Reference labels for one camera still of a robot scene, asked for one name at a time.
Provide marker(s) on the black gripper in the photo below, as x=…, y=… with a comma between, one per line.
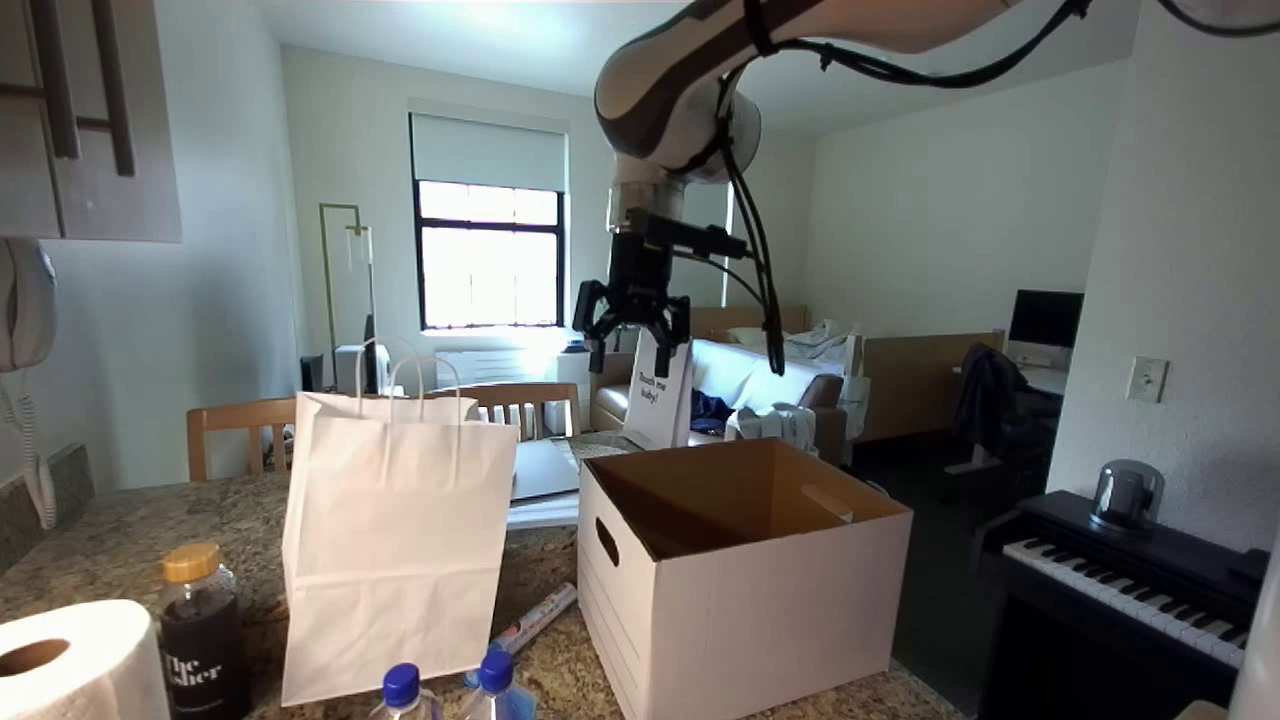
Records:
x=640, y=281

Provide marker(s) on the clear bottle blue cap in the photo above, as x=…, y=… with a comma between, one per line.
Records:
x=400, y=685
x=492, y=671

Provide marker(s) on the white cardboard storage box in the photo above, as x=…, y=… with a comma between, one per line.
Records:
x=746, y=627

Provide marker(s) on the white printed shopping bag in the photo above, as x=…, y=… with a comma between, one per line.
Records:
x=663, y=403

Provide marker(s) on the wooden dining chair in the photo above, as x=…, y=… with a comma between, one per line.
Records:
x=524, y=393
x=232, y=419

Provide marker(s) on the white radiator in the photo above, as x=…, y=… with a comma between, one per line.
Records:
x=500, y=362

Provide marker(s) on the white bedding pile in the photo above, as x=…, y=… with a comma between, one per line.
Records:
x=760, y=382

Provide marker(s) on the black framed window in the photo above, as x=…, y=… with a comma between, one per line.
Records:
x=485, y=264

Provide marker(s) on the grey dining table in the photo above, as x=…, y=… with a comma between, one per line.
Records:
x=544, y=468

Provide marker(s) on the white roller blind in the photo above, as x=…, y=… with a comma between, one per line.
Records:
x=485, y=154

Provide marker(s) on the blue printed tube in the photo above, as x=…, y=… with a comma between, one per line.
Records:
x=541, y=623

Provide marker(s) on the metal floor stand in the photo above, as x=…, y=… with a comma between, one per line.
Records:
x=321, y=264

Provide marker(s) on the dark clothes pile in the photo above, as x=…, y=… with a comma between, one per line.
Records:
x=984, y=403

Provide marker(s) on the dark computer monitor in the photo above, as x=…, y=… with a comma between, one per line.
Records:
x=1047, y=317

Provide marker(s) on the metal kettle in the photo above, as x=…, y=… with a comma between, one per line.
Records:
x=1124, y=490

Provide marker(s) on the black digital piano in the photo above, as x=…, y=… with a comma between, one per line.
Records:
x=1104, y=563

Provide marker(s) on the dark jar cork lid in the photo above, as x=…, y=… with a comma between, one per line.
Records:
x=202, y=641

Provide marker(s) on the white paper roll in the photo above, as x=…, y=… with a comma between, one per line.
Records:
x=93, y=664

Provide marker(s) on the white wall switch plate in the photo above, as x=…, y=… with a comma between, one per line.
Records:
x=1149, y=379

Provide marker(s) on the wooden wall cabinet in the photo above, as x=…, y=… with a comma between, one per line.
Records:
x=146, y=133

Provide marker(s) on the white wall intercom phone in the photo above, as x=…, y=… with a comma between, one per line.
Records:
x=21, y=312

